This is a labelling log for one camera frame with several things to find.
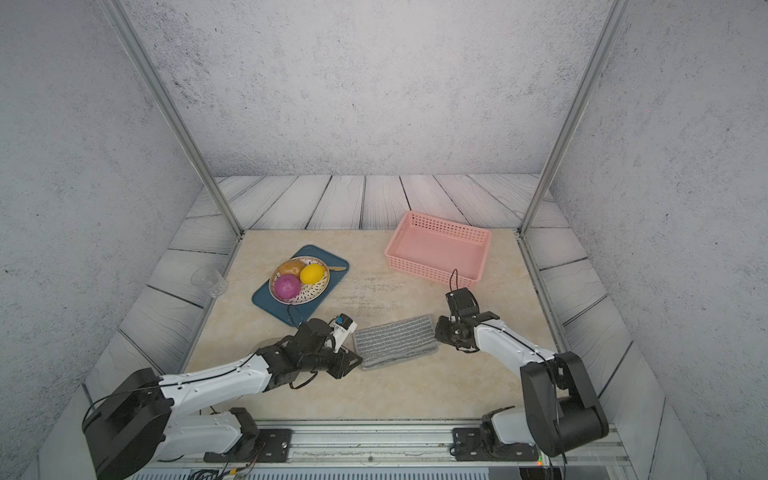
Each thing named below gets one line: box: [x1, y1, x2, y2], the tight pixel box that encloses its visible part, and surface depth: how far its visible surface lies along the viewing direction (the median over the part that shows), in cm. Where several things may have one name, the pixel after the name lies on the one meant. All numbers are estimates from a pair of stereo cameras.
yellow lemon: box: [300, 263, 325, 285], surface depth 104 cm
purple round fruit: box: [274, 274, 301, 300], surface depth 100 cm
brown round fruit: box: [279, 260, 305, 277], surface depth 105 cm
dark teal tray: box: [252, 244, 350, 327], surface depth 101 cm
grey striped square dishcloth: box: [352, 314, 439, 371], surface depth 91 cm
